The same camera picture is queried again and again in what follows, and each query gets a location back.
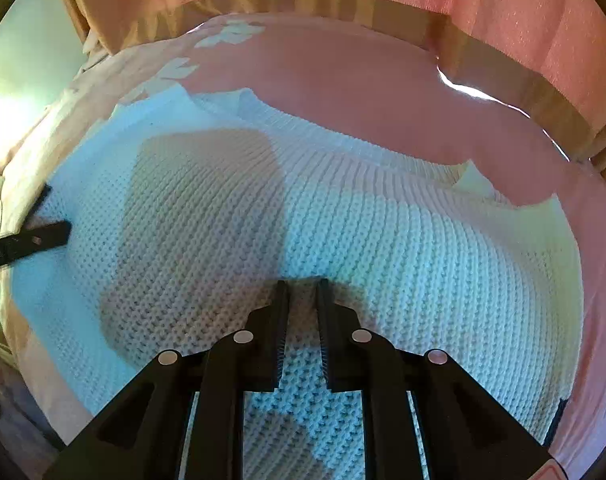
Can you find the white red black knit sweater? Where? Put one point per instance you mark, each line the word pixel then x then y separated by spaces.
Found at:
pixel 383 240

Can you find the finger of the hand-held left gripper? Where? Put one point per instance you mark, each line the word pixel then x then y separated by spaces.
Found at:
pixel 33 242
pixel 42 202

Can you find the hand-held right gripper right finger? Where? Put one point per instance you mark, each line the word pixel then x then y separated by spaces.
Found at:
pixel 325 340

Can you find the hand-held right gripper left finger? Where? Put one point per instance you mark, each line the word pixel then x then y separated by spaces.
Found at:
pixel 279 340

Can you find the pink bed sheet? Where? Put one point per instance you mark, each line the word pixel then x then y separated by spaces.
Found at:
pixel 358 85

